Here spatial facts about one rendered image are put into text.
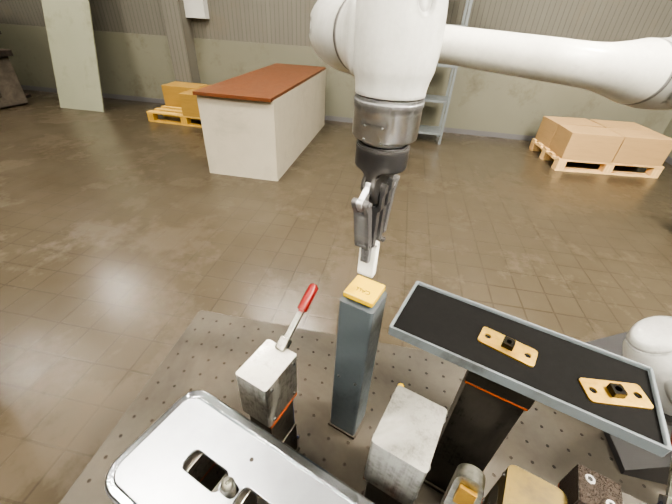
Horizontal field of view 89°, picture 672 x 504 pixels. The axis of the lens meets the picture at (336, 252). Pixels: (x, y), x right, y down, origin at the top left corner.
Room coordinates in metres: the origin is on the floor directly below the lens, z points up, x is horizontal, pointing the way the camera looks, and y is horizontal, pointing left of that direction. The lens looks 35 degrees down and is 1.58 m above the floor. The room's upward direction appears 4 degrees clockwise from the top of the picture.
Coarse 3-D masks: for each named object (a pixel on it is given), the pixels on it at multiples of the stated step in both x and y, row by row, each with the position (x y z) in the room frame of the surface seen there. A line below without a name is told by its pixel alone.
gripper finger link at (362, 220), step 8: (352, 200) 0.43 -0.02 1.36; (352, 208) 0.43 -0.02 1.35; (368, 208) 0.42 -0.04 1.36; (360, 216) 0.43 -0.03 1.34; (368, 216) 0.42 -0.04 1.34; (360, 224) 0.43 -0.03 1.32; (368, 224) 0.43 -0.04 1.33; (360, 232) 0.44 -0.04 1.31; (368, 232) 0.43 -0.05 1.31; (360, 240) 0.44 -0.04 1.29; (368, 240) 0.43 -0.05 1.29; (368, 248) 0.44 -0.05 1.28
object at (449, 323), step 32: (416, 288) 0.49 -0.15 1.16; (416, 320) 0.40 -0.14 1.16; (448, 320) 0.41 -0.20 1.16; (480, 320) 0.41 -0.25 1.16; (512, 320) 0.42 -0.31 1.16; (480, 352) 0.35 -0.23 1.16; (544, 352) 0.35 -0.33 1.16; (576, 352) 0.36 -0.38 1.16; (544, 384) 0.30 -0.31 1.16; (576, 384) 0.30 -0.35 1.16; (640, 384) 0.31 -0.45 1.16; (608, 416) 0.25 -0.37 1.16; (640, 416) 0.26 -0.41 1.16
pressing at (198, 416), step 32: (192, 416) 0.30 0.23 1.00; (224, 416) 0.31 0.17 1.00; (128, 448) 0.25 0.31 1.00; (160, 448) 0.25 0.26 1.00; (192, 448) 0.25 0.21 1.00; (224, 448) 0.26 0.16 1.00; (256, 448) 0.26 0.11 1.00; (288, 448) 0.26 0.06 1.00; (128, 480) 0.20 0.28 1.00; (160, 480) 0.21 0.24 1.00; (192, 480) 0.21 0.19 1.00; (256, 480) 0.21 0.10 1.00; (288, 480) 0.22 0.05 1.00; (320, 480) 0.22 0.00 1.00
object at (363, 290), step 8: (360, 280) 0.50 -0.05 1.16; (368, 280) 0.50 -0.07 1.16; (352, 288) 0.48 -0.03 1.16; (360, 288) 0.48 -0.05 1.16; (368, 288) 0.48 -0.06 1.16; (376, 288) 0.48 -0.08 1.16; (384, 288) 0.48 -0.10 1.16; (344, 296) 0.46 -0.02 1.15; (352, 296) 0.46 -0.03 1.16; (360, 296) 0.45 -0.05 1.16; (368, 296) 0.46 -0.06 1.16; (376, 296) 0.46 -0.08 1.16; (368, 304) 0.44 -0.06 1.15
